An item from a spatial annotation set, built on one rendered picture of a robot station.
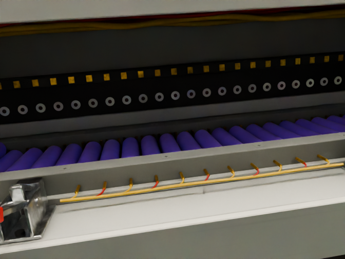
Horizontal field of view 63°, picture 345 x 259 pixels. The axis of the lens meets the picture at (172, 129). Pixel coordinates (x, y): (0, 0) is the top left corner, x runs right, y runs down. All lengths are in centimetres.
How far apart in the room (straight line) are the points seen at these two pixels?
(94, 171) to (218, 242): 11
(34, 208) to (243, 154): 16
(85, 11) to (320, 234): 23
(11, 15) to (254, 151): 21
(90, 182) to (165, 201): 6
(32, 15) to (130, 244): 17
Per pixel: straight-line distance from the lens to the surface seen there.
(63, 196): 24
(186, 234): 20
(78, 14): 23
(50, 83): 37
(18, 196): 21
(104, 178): 23
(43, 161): 29
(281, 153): 26
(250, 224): 21
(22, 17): 24
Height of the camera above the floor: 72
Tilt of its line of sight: 6 degrees up
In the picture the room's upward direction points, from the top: 7 degrees counter-clockwise
